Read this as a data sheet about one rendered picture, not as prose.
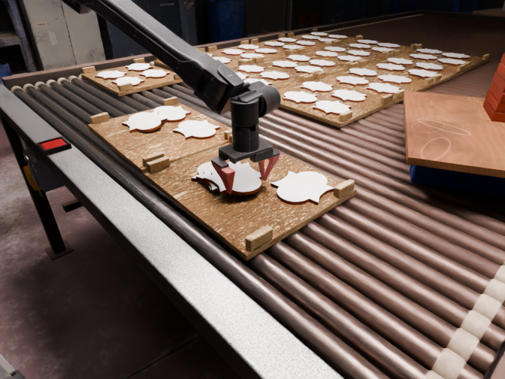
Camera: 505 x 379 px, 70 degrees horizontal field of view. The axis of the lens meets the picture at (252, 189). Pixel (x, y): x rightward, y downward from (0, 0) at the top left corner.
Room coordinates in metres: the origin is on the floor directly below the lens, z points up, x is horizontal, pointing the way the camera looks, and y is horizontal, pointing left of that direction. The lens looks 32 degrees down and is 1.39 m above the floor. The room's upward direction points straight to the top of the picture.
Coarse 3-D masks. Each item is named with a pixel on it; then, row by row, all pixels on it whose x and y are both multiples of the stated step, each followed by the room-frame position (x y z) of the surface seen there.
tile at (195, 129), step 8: (192, 120) 1.14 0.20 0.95; (184, 128) 1.07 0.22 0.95; (192, 128) 1.07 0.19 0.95; (200, 128) 1.07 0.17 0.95; (208, 128) 1.07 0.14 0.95; (216, 128) 1.08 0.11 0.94; (184, 136) 1.03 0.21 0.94; (192, 136) 1.02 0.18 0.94; (200, 136) 1.01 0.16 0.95; (208, 136) 1.01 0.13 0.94
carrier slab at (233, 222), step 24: (168, 168) 0.82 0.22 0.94; (192, 168) 0.82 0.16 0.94; (288, 168) 0.82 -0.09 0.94; (312, 168) 0.82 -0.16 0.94; (168, 192) 0.71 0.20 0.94; (192, 192) 0.71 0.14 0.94; (216, 192) 0.71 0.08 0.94; (264, 192) 0.71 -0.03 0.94; (192, 216) 0.63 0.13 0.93; (216, 216) 0.62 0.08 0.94; (240, 216) 0.62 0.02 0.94; (264, 216) 0.62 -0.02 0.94; (288, 216) 0.62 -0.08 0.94; (312, 216) 0.62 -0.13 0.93; (240, 240) 0.54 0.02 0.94
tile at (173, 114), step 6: (156, 108) 1.25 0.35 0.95; (162, 108) 1.25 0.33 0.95; (168, 108) 1.25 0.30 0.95; (174, 108) 1.25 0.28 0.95; (180, 108) 1.25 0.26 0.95; (162, 114) 1.19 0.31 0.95; (168, 114) 1.19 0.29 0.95; (174, 114) 1.19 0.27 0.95; (180, 114) 1.19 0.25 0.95; (186, 114) 1.21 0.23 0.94; (168, 120) 1.15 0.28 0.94; (174, 120) 1.15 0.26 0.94; (180, 120) 1.16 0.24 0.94
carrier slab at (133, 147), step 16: (192, 112) 1.24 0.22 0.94; (96, 128) 1.10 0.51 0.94; (112, 128) 1.10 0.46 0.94; (128, 128) 1.10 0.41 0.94; (160, 128) 1.10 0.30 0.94; (176, 128) 1.10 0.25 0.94; (224, 128) 1.10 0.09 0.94; (112, 144) 0.97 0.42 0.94; (128, 144) 0.97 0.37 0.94; (144, 144) 0.97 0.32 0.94; (160, 144) 0.97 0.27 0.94; (176, 144) 0.97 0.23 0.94; (192, 144) 0.97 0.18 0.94; (208, 144) 0.97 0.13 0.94; (128, 160) 0.88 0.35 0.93; (176, 160) 0.88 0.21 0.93
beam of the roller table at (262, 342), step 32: (0, 96) 1.49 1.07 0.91; (32, 128) 1.15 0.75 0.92; (64, 160) 0.91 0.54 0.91; (96, 192) 0.74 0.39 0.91; (128, 224) 0.61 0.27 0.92; (160, 224) 0.61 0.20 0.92; (160, 256) 0.51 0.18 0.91; (192, 256) 0.51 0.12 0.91; (160, 288) 0.48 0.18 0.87; (192, 288) 0.43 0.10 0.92; (224, 288) 0.43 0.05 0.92; (192, 320) 0.40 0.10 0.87; (224, 320) 0.37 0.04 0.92; (256, 320) 0.37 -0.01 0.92; (224, 352) 0.34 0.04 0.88; (256, 352) 0.31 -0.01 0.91; (288, 352) 0.31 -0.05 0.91
